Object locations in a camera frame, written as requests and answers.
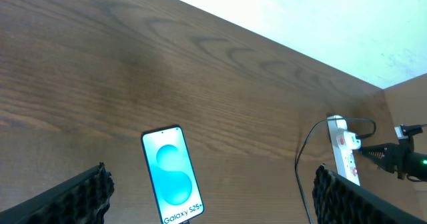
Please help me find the white charger plug adapter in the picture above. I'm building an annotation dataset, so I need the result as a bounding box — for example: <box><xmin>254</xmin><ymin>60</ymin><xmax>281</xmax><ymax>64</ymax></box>
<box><xmin>336</xmin><ymin>131</ymin><xmax>362</xmax><ymax>150</ymax></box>

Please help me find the blue Samsung Galaxy smartphone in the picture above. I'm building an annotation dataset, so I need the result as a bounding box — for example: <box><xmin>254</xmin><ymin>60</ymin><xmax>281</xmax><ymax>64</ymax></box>
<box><xmin>141</xmin><ymin>124</ymin><xmax>205</xmax><ymax>224</ymax></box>

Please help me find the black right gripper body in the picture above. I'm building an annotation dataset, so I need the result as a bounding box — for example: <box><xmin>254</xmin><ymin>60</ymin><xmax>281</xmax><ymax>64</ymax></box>
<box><xmin>399</xmin><ymin>124</ymin><xmax>426</xmax><ymax>181</ymax></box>

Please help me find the black USB charging cable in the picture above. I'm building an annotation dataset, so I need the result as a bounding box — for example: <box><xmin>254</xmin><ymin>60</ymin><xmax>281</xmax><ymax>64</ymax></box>
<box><xmin>294</xmin><ymin>117</ymin><xmax>378</xmax><ymax>224</ymax></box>

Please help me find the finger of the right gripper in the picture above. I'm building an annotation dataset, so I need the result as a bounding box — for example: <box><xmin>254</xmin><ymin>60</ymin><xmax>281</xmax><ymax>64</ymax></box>
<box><xmin>359</xmin><ymin>143</ymin><xmax>398</xmax><ymax>173</ymax></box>

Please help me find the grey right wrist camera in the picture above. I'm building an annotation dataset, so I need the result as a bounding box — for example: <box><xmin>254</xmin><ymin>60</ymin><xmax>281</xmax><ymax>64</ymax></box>
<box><xmin>394</xmin><ymin>125</ymin><xmax>408</xmax><ymax>140</ymax></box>

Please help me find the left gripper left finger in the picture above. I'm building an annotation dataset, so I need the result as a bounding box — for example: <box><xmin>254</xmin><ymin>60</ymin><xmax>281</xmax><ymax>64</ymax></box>
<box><xmin>1</xmin><ymin>163</ymin><xmax>114</xmax><ymax>224</ymax></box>

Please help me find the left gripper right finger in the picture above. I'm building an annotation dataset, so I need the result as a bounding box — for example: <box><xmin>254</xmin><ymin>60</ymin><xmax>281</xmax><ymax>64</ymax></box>
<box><xmin>312</xmin><ymin>165</ymin><xmax>426</xmax><ymax>224</ymax></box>

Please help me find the white power strip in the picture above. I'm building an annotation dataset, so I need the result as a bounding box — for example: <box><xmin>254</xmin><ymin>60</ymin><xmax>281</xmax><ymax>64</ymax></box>
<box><xmin>327</xmin><ymin>115</ymin><xmax>360</xmax><ymax>185</ymax></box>

